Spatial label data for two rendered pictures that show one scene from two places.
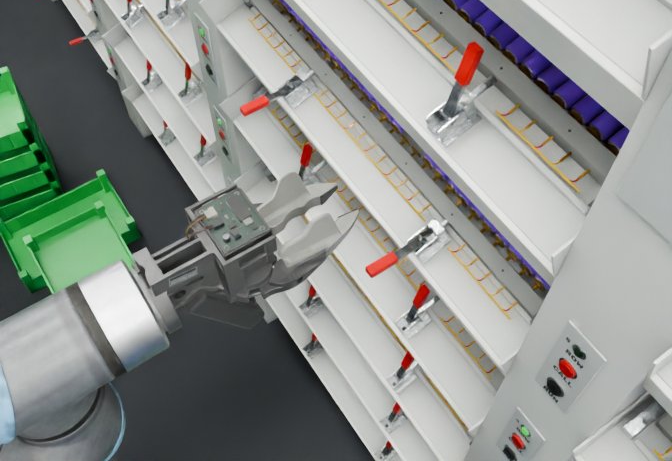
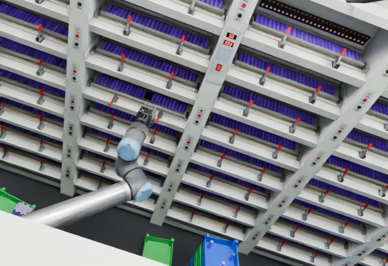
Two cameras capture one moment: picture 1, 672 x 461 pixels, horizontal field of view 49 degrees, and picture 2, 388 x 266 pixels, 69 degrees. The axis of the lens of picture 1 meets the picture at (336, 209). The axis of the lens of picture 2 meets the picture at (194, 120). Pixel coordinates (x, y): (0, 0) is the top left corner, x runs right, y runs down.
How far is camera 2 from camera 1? 103 cm
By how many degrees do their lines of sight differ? 45
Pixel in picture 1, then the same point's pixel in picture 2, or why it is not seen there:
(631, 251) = (208, 88)
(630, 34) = (202, 61)
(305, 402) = not seen: hidden behind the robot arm
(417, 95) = (160, 83)
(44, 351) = (138, 135)
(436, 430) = (159, 168)
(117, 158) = not seen: outside the picture
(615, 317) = (206, 100)
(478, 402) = (172, 148)
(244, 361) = not seen: hidden behind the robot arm
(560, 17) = (194, 61)
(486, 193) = (179, 93)
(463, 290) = (170, 120)
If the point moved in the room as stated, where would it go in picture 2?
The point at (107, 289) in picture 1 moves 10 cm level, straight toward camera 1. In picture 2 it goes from (138, 124) to (159, 132)
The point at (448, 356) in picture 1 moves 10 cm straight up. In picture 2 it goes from (162, 143) to (166, 131)
